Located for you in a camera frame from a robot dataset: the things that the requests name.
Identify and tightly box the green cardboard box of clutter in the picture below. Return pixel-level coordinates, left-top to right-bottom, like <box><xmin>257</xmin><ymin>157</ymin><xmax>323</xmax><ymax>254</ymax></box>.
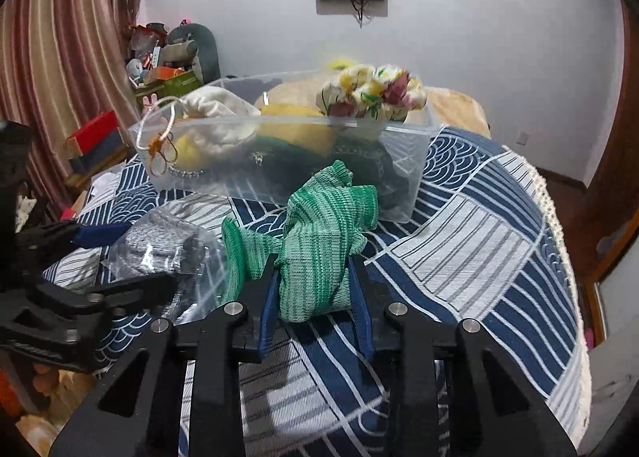
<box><xmin>134</xmin><ymin>71</ymin><xmax>202</xmax><ymax>110</ymax></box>

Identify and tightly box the yellow fluffy plush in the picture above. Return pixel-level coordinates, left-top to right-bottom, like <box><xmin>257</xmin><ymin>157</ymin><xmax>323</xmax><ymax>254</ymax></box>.
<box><xmin>327</xmin><ymin>58</ymin><xmax>357</xmax><ymax>71</ymax></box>

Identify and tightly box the wall power outlet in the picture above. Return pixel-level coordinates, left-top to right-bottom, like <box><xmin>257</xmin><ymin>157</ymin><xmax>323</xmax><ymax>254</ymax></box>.
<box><xmin>516</xmin><ymin>131</ymin><xmax>528</xmax><ymax>147</ymax></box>

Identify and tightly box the beige blanket with coloured patches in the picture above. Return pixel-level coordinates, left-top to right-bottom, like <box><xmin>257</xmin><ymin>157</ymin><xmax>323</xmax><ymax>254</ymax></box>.
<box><xmin>254</xmin><ymin>72</ymin><xmax>492</xmax><ymax>139</ymax></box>

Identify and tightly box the red box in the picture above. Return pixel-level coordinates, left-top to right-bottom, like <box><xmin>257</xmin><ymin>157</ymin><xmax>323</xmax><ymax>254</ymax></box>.
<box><xmin>63</xmin><ymin>111</ymin><xmax>118</xmax><ymax>158</ymax></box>

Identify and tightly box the blue white patterned bedspread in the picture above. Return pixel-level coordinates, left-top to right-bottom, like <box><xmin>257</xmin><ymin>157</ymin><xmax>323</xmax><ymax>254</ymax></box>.
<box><xmin>41</xmin><ymin>123</ymin><xmax>593</xmax><ymax>457</ymax></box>

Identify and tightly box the pink bunny figure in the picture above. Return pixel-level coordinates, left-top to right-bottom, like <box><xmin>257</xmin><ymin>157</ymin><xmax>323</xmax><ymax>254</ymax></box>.
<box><xmin>142</xmin><ymin>93</ymin><xmax>158</xmax><ymax>114</ymax></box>

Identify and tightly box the floral fabric pouch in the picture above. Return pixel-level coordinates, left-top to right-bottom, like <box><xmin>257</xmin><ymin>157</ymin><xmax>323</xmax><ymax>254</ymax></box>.
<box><xmin>315</xmin><ymin>64</ymin><xmax>428</xmax><ymax>123</ymax></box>

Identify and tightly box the clear plastic storage box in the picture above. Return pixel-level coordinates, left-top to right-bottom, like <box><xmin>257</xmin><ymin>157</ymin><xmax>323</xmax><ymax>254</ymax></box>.
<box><xmin>129</xmin><ymin>73</ymin><xmax>439</xmax><ymax>222</ymax></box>

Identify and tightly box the yellow fuzzy ball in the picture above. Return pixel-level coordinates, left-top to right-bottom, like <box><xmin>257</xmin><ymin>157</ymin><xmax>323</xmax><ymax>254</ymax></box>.
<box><xmin>175</xmin><ymin>132</ymin><xmax>212</xmax><ymax>171</ymax></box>

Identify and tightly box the yellow green sponge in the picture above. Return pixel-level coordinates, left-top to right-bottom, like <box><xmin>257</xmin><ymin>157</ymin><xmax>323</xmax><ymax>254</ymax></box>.
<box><xmin>258</xmin><ymin>103</ymin><xmax>336</xmax><ymax>156</ymax></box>

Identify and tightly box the grey-green plush toy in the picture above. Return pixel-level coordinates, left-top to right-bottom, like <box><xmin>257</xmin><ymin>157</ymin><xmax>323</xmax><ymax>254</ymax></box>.
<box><xmin>159</xmin><ymin>23</ymin><xmax>221</xmax><ymax>84</ymax></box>

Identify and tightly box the person's left hand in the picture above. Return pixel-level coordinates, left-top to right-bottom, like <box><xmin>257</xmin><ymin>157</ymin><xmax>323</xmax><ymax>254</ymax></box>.
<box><xmin>15</xmin><ymin>364</ymin><xmax>97</xmax><ymax>456</ymax></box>

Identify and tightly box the cream drawstring bag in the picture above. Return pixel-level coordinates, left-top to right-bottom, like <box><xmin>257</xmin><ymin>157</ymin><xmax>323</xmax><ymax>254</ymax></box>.
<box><xmin>134</xmin><ymin>85</ymin><xmax>261</xmax><ymax>178</ymax></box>

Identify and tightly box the grey knit hat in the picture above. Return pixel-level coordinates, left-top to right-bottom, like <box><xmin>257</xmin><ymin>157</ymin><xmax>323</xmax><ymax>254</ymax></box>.
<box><xmin>103</xmin><ymin>206</ymin><xmax>226</xmax><ymax>325</ymax></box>

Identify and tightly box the green knit hat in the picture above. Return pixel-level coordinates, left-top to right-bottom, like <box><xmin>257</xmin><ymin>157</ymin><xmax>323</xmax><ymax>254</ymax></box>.
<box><xmin>221</xmin><ymin>159</ymin><xmax>379</xmax><ymax>323</ymax></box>

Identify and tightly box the striped red-brown curtain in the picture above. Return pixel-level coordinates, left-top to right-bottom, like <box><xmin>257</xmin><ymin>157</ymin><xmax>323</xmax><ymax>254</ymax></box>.
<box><xmin>1</xmin><ymin>0</ymin><xmax>140</xmax><ymax>214</ymax></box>

